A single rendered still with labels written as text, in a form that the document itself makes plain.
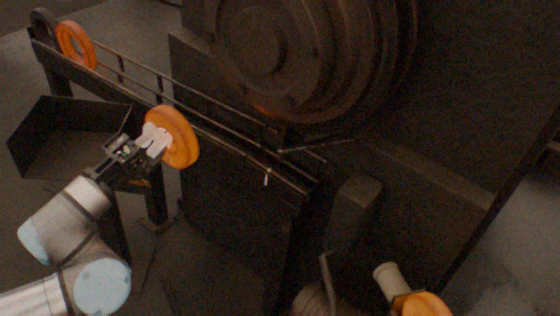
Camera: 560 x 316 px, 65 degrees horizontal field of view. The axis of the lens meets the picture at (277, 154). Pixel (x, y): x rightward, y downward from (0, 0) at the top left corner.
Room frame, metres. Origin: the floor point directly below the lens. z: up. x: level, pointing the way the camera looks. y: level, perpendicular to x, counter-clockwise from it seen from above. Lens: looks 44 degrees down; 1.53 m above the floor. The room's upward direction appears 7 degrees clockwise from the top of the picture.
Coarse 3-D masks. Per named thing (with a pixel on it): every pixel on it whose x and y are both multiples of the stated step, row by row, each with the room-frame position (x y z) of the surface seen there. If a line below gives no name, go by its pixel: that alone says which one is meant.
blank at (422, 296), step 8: (408, 296) 0.47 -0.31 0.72; (416, 296) 0.46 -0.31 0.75; (424, 296) 0.45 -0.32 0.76; (432, 296) 0.45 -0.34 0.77; (408, 304) 0.46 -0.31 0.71; (416, 304) 0.45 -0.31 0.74; (424, 304) 0.43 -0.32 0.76; (432, 304) 0.43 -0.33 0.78; (440, 304) 0.43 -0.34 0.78; (408, 312) 0.45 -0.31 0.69; (416, 312) 0.44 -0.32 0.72; (424, 312) 0.42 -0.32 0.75; (432, 312) 0.41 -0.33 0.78; (440, 312) 0.41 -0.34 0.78; (448, 312) 0.41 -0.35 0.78
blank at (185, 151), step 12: (156, 108) 0.76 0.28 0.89; (168, 108) 0.75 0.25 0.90; (156, 120) 0.75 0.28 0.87; (168, 120) 0.72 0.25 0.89; (180, 120) 0.73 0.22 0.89; (180, 132) 0.70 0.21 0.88; (192, 132) 0.72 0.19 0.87; (180, 144) 0.70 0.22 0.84; (192, 144) 0.70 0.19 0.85; (168, 156) 0.72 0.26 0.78; (180, 156) 0.70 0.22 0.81; (192, 156) 0.69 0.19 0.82; (180, 168) 0.70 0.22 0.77
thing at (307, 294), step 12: (312, 288) 0.57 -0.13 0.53; (324, 288) 0.58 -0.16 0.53; (300, 300) 0.54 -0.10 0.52; (312, 300) 0.54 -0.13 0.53; (324, 300) 0.54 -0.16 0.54; (336, 300) 0.55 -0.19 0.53; (300, 312) 0.51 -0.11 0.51; (312, 312) 0.51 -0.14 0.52; (324, 312) 0.51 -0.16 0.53; (348, 312) 0.52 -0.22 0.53; (360, 312) 0.53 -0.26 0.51
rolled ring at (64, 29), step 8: (64, 24) 1.31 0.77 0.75; (72, 24) 1.31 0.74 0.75; (56, 32) 1.34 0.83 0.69; (64, 32) 1.32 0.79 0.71; (72, 32) 1.28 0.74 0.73; (80, 32) 1.29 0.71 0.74; (64, 40) 1.34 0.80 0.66; (80, 40) 1.26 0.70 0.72; (88, 40) 1.28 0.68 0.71; (64, 48) 1.33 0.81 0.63; (72, 48) 1.35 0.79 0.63; (88, 48) 1.26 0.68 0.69; (72, 56) 1.32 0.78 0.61; (88, 56) 1.25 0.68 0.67; (88, 64) 1.25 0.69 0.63; (96, 64) 1.28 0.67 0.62
